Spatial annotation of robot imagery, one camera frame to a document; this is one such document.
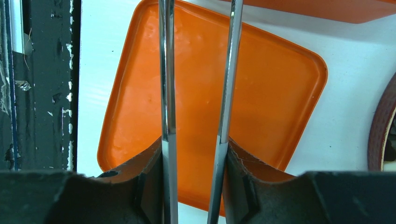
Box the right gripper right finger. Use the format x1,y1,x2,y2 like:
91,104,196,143
223,140,396,224

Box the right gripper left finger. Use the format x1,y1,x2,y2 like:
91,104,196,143
0,139,163,224

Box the round red tray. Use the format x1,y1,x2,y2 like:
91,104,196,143
367,75,396,171

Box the metal tongs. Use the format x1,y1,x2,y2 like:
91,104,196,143
158,0,243,224

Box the orange box lid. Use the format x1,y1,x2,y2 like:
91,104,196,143
97,0,327,210

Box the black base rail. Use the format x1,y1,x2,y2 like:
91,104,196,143
0,0,82,171

